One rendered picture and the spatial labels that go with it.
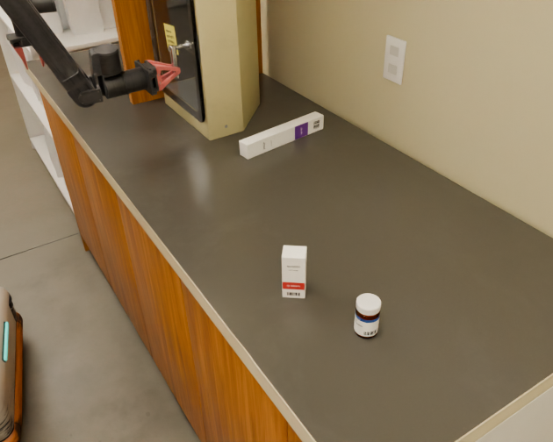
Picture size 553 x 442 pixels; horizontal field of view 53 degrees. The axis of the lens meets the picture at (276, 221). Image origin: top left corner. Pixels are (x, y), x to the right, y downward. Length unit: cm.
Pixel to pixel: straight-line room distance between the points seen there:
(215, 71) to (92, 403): 126
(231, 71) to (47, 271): 157
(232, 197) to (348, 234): 30
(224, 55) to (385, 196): 57
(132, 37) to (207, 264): 90
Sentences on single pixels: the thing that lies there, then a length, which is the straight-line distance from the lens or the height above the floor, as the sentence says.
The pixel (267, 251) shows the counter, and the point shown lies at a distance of 115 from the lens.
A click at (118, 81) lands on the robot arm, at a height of 115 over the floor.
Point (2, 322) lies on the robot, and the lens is 220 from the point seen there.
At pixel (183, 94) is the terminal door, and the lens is 165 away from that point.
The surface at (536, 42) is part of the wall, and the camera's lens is 125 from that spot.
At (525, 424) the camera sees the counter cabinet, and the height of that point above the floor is 83.
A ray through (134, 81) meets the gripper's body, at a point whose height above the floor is 115.
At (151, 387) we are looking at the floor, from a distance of 216.
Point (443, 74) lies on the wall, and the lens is 142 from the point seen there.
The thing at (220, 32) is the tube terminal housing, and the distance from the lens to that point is 151.
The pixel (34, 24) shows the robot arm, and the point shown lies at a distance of 138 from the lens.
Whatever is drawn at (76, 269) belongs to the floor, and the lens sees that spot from 275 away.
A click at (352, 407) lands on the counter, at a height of 94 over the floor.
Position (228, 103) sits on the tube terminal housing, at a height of 104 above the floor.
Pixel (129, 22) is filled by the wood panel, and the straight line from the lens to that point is 181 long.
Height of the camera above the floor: 166
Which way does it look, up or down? 35 degrees down
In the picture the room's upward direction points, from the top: 1 degrees counter-clockwise
